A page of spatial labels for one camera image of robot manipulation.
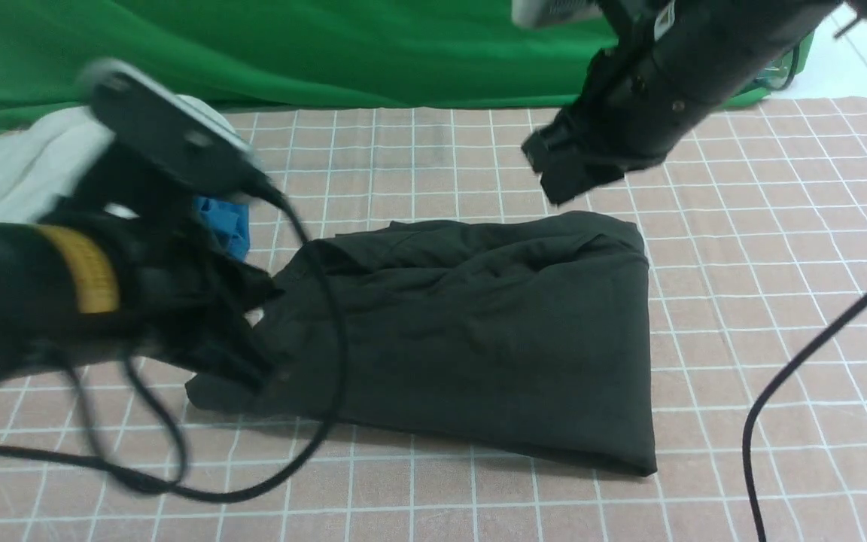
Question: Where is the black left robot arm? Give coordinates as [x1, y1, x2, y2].
[0, 220, 275, 391]

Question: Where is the white garment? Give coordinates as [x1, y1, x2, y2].
[0, 94, 235, 224]

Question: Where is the gray long-sleeve top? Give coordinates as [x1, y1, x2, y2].
[186, 212, 657, 477]

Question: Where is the blue garment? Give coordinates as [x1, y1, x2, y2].
[195, 198, 251, 261]

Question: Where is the pink grid table mat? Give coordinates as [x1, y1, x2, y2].
[0, 97, 867, 541]

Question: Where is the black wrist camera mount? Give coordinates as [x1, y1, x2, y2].
[58, 59, 287, 230]
[510, 1, 643, 29]

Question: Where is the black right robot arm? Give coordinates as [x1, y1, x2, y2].
[522, 1, 841, 206]

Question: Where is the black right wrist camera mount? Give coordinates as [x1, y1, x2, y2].
[510, 1, 643, 29]

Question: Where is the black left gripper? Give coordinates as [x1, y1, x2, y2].
[114, 218, 275, 392]

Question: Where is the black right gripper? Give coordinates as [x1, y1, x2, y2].
[521, 45, 698, 206]

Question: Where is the blue binder clip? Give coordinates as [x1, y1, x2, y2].
[753, 65, 795, 93]

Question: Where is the green backdrop cloth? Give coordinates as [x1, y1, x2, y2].
[0, 1, 616, 133]

